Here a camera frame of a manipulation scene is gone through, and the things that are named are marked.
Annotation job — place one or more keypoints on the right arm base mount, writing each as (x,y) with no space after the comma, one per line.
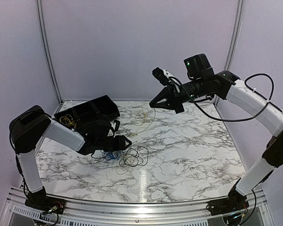
(224,206)

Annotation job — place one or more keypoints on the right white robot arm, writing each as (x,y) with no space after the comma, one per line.
(237,92)

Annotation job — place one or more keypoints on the aluminium frame post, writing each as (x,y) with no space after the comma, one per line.
(46,49)
(235,34)

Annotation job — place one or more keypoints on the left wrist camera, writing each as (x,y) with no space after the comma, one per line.
(114,127)

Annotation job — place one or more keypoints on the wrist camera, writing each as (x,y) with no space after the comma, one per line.
(163,77)
(114,127)

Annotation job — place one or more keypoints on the aluminium front rail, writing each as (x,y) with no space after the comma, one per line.
(91,213)

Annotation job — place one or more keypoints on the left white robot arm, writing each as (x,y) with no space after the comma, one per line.
(27,129)

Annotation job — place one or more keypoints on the black three-compartment bin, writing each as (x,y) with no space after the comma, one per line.
(80,117)

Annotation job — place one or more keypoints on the right aluminium frame post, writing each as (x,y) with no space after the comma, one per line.
(235,34)

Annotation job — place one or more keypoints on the left aluminium frame post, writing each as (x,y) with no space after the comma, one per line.
(46,49)

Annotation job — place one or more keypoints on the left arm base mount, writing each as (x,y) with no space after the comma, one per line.
(47,204)

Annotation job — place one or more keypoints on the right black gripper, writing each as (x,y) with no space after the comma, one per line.
(167,92)

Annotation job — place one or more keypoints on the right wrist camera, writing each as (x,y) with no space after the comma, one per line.
(163,77)

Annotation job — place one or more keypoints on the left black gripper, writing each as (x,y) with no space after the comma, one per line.
(120,145)

